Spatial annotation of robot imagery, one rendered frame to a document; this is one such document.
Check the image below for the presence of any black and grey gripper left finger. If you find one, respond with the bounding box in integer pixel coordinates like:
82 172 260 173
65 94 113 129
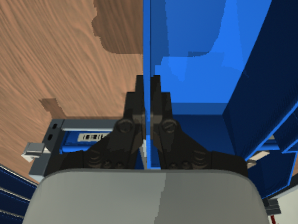
47 75 146 176

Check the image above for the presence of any blue bin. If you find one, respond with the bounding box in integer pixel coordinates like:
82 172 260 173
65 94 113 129
143 0 298 169
273 107 298 153
248 135 298 199
59 131 144 169

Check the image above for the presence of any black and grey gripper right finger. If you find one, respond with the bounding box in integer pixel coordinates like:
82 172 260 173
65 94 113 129
150 75 248 177

